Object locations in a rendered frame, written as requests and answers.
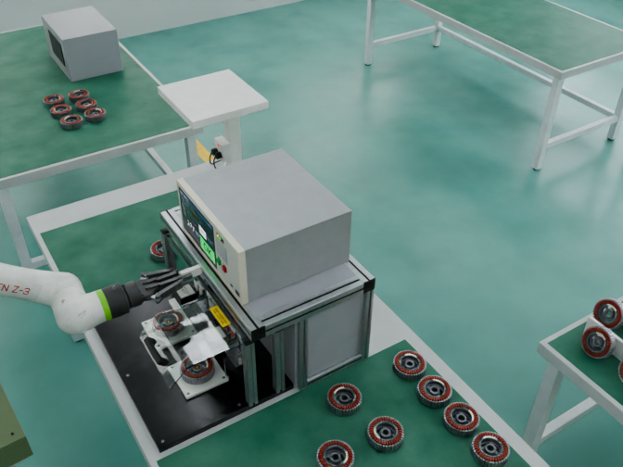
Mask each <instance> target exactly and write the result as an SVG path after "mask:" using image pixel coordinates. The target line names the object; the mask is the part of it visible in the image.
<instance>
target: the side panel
mask: <svg viewBox="0 0 623 467"><path fill-rule="evenodd" d="M374 292H375V290H374V289H373V290H371V291H369V292H367V293H364V294H361V295H359V296H357V297H354V298H352V299H350V300H348V301H345V302H343V303H341V304H338V305H336V306H334V307H333V308H330V309H327V310H325V311H322V312H320V313H318V314H316V315H313V316H311V317H310V318H307V319H305V320H303V321H301V322H298V385H296V387H297V388H298V390H299V391H300V390H302V387H304V388H306V387H308V386H310V385H313V384H315V383H317V382H319V381H321V380H323V379H324V378H326V377H328V376H330V375H332V374H335V373H337V372H340V371H342V370H344V369H346V368H348V367H349V366H351V365H353V364H355V363H357V362H359V361H361V360H364V358H368V355H369V344H370V333H371V323H372V313H373V303H374Z"/></svg>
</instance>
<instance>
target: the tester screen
mask: <svg viewBox="0 0 623 467"><path fill-rule="evenodd" d="M179 190H180V189H179ZM180 197H181V204H182V211H183V218H184V223H186V224H187V220H189V221H190V223H191V224H192V225H193V226H194V228H195V232H193V230H192V229H191V228H190V227H189V225H188V224H187V226H188V227H189V228H190V229H191V231H192V232H193V233H194V234H195V236H196V237H197V239H198V240H199V242H198V241H197V239H196V238H195V237H194V236H193V235H192V234H191V233H190V232H189V230H188V229H187V228H186V227H185V226H184V227H185V228H186V230H187V231H188V232H189V233H190V234H191V235H192V236H193V238H194V239H195V240H196V241H197V243H198V244H199V246H200V247H201V243H200V236H201V237H202V238H203V239H204V241H205V242H206V243H207V244H208V246H209V247H210V248H211V249H212V251H213V252H214V245H213V248H212V247H211V245H210V244H209V243H208V241H207V240H206V239H205V238H204V237H203V235H202V234H201V233H200V232H199V226H200V227H201V228H202V229H203V231H204V232H205V233H206V234H207V235H208V237H209V238H210V239H211V241H212V242H213V235H212V228H211V227H210V225H209V224H208V223H207V222H206V220H205V219H204V218H203V217H202V216H201V214H200V213H199V212H198V211H197V209H196V208H195V207H194V206H193V205H192V203H191V202H190V201H189V200H188V199H187V197H186V196H185V195H184V194H183V193H182V191H181V190H180ZM201 248H202V247H201ZM202 249H203V248H202Z"/></svg>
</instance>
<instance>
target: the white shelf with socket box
mask: <svg viewBox="0 0 623 467"><path fill-rule="evenodd" d="M158 93H159V95H160V96H161V97H162V98H163V99H164V100H165V101H166V102H167V103H168V104H169V105H170V106H171V107H172V108H173V109H174V110H175V111H176V112H177V113H178V114H179V115H180V116H181V117H182V119H183V120H184V121H185V122H186V123H187V124H188V125H189V126H190V127H191V128H192V129H193V130H194V129H197V128H201V127H204V126H208V125H211V124H214V123H217V122H221V121H222V123H223V134H224V137H223V136H218V137H215V138H214V144H215V148H212V149H211V153H210V156H211V154H212V155H213V156H215V157H214V160H213V163H211V162H210V164H211V165H214V168H215V169H216V167H215V163H217V162H219V161H221V160H222V161H223V162H224V166H226V165H229V164H232V163H235V162H237V161H241V160H242V152H241V136H240V121H239V117H240V116H244V115H247V114H250V113H254V112H257V111H261V110H264V109H267V108H269V101H268V100H266V99H265V98H264V97H263V96H262V95H260V94H259V93H258V92H256V91H255V90H254V89H253V88H252V87H250V86H249V85H248V84H247V83H245V82H244V81H243V80H241V79H240V78H239V77H238V76H237V75H235V74H234V73H233V72H232V71H230V70H229V69H227V70H222V71H218V72H214V73H211V74H207V75H203V76H199V77H196V78H192V79H188V80H184V81H180V82H173V83H169V84H165V85H161V86H158ZM215 158H217V159H219V158H220V160H218V161H216V162H214V161H215Z"/></svg>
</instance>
